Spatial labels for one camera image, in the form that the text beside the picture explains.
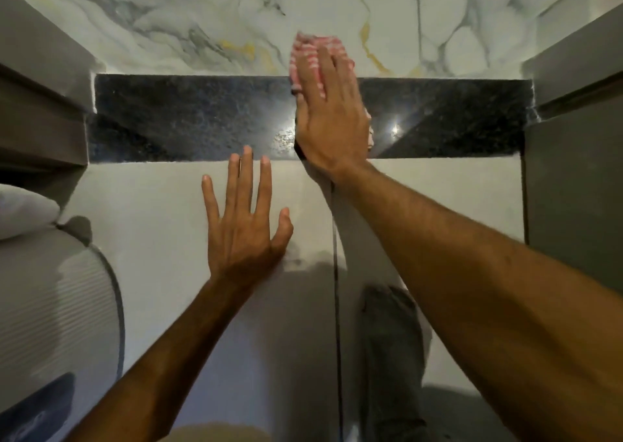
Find person's left hand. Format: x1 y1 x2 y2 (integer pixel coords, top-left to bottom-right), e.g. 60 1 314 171
201 144 295 288

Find person's right hand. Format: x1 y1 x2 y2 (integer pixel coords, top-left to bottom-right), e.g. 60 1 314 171
291 43 374 181

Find pink checked cleaning cloth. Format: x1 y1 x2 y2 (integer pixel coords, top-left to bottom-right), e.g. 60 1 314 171
289 30 376 149

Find person's left forearm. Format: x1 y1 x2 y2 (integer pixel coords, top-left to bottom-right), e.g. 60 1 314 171
63 276 275 442

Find person's right forearm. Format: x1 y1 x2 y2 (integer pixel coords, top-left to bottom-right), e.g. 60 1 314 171
334 161 623 442

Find beige trousers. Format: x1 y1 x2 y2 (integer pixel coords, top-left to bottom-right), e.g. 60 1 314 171
167 421 276 442

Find grey ribbed mattress edge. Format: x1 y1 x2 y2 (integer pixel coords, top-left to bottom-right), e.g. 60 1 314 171
0 226 127 442

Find white fluffy towel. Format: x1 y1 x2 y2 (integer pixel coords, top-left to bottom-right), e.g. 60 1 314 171
0 183 62 242

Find grey door frame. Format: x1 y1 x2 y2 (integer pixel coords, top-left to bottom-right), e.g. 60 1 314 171
0 0 106 171
519 0 623 293

